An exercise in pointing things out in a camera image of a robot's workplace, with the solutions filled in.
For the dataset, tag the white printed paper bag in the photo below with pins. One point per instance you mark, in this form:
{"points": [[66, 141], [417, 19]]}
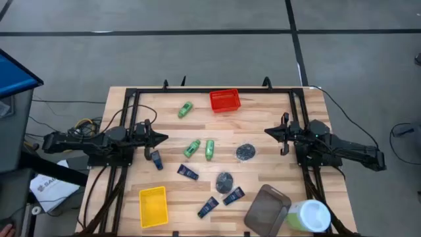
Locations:
{"points": [[52, 187]]}

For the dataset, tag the black metal table frame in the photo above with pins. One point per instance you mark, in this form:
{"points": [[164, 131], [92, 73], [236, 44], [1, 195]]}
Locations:
{"points": [[213, 90]]}

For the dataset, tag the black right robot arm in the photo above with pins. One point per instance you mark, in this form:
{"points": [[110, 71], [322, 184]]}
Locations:
{"points": [[345, 149]]}

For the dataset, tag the grey cart with blue top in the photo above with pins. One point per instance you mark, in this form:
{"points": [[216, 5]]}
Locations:
{"points": [[14, 98]]}

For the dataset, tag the yellow plastic basket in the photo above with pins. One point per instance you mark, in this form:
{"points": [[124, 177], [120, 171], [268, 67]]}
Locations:
{"points": [[153, 207]]}

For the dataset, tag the red plastic basket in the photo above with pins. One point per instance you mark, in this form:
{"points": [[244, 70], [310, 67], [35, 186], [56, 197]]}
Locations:
{"points": [[225, 100]]}

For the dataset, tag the green travel bottle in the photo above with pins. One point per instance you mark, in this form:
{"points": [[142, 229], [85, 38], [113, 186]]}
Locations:
{"points": [[209, 150], [185, 109], [192, 148]]}

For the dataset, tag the green canister with white lid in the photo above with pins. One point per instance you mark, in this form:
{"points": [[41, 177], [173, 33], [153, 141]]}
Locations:
{"points": [[309, 215]]}

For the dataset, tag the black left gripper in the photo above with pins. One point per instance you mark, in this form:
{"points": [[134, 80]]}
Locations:
{"points": [[142, 135]]}

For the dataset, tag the black round puff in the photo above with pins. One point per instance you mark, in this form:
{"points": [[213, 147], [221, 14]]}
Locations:
{"points": [[245, 152], [224, 182]]}

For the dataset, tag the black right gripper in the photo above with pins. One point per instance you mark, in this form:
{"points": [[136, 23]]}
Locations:
{"points": [[292, 131]]}

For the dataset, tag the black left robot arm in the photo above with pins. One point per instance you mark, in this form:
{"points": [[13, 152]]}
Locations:
{"points": [[82, 141]]}

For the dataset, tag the person's hand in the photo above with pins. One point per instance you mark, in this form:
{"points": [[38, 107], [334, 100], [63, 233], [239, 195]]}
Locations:
{"points": [[6, 231]]}

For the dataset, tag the white tape roll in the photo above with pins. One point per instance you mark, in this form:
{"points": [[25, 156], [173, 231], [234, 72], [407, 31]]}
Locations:
{"points": [[36, 210]]}

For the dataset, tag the brown translucent tray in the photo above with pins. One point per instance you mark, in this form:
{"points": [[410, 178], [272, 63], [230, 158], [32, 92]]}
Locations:
{"points": [[266, 210]]}

